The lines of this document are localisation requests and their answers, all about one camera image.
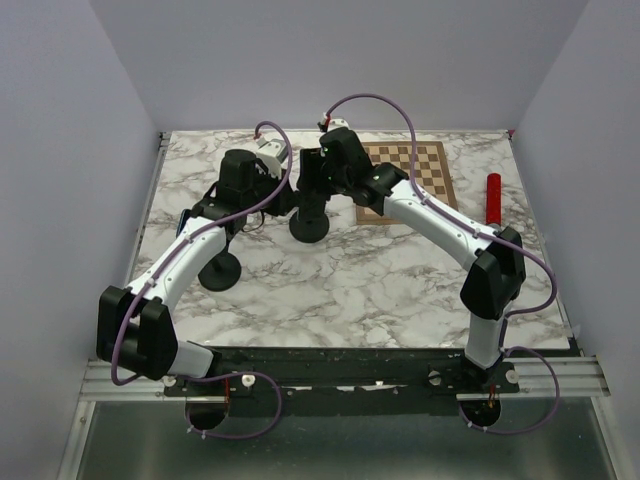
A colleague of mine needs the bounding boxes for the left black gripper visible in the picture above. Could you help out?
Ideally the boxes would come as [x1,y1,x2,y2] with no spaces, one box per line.
[243,165,302,218]

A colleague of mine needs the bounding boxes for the black round-base clamp stand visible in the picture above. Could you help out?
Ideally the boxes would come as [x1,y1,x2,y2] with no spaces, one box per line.
[289,192,330,244]

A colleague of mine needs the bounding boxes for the blue phone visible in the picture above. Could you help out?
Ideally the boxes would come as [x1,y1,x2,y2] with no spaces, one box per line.
[176,209,190,236]

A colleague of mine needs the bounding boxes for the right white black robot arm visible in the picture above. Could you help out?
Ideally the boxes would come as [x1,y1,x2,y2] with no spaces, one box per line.
[289,127,526,392]

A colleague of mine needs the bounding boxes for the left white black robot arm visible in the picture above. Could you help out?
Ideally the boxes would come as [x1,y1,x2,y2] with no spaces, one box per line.
[96,141,293,395]

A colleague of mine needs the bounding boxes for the black round-base stand left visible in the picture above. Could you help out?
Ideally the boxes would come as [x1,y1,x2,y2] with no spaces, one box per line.
[198,246,242,292]

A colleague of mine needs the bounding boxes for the wooden chessboard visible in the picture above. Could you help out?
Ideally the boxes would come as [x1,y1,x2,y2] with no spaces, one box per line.
[355,141,458,225]

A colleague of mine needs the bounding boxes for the red grey microphone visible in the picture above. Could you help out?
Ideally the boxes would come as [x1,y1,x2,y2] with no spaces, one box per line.
[485,173,502,230]

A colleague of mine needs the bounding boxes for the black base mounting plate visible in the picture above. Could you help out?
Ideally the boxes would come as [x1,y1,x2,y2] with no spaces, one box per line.
[164,347,519,417]

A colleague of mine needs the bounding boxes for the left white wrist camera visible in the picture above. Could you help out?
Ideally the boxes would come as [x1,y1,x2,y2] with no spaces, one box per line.
[255,137,288,181]

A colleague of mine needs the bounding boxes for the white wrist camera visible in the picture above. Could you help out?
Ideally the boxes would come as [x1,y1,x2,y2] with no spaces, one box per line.
[317,114,350,133]
[255,137,288,181]

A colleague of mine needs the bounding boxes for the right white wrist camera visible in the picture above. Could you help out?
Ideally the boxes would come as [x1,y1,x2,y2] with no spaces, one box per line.
[317,114,350,133]

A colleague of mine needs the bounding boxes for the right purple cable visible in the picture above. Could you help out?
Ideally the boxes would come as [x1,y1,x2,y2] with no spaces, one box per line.
[324,93,560,435]

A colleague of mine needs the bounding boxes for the aluminium rail frame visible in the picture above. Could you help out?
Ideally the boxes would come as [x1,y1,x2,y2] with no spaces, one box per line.
[49,130,621,480]

